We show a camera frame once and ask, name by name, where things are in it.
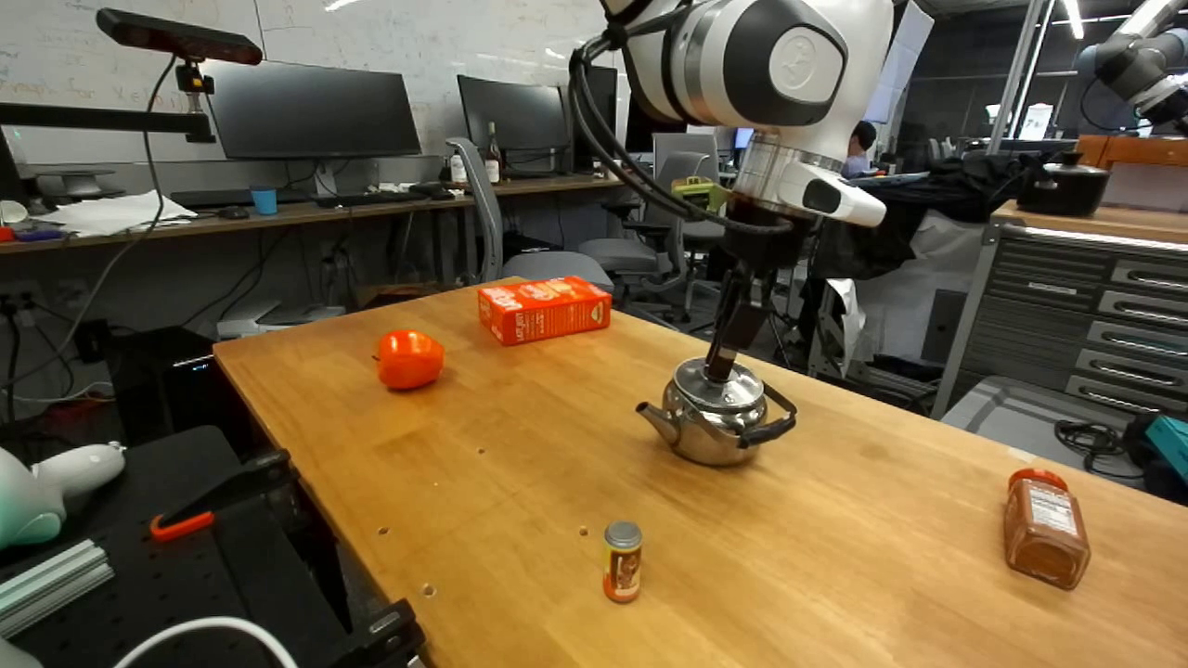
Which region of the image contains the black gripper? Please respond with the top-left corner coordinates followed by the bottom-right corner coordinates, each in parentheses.
top-left (704, 195), bottom-right (806, 381)

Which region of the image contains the silver kettle lid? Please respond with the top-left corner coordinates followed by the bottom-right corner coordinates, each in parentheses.
top-left (669, 360), bottom-right (765, 411)

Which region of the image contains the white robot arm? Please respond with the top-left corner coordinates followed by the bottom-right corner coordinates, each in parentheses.
top-left (568, 0), bottom-right (895, 381)

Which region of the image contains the silver metal kettle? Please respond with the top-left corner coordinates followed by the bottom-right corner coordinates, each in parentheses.
top-left (636, 387), bottom-right (800, 469)

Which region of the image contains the orange cracker box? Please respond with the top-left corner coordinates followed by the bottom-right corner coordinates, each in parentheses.
top-left (477, 275), bottom-right (613, 345)

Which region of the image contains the seated person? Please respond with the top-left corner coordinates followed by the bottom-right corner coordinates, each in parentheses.
top-left (847, 117), bottom-right (876, 179)

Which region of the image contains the orange toy tomato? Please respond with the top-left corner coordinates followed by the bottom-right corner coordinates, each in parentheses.
top-left (377, 326), bottom-right (445, 391)

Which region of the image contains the grey drawer cabinet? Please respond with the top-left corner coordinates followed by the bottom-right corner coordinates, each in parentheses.
top-left (935, 205), bottom-right (1188, 417)

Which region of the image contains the black pot on cabinet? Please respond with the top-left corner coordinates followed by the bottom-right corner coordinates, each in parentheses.
top-left (1018, 162), bottom-right (1105, 215)

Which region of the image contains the orange spice bottle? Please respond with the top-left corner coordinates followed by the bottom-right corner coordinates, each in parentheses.
top-left (1003, 469), bottom-right (1091, 591)

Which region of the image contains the teal and black bag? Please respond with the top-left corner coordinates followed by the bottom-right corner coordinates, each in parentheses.
top-left (1053, 411), bottom-right (1188, 506)

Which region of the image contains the blue cup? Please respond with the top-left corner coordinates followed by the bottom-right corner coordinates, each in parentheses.
top-left (248, 184), bottom-right (280, 215)

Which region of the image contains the computer monitor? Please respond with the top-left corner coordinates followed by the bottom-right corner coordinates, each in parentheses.
top-left (209, 62), bottom-right (421, 158)

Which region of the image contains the orange handled clamp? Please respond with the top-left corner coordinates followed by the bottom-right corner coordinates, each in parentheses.
top-left (148, 451), bottom-right (289, 547)

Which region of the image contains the black camera on boom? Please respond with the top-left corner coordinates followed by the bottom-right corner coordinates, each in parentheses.
top-left (98, 6), bottom-right (264, 62)

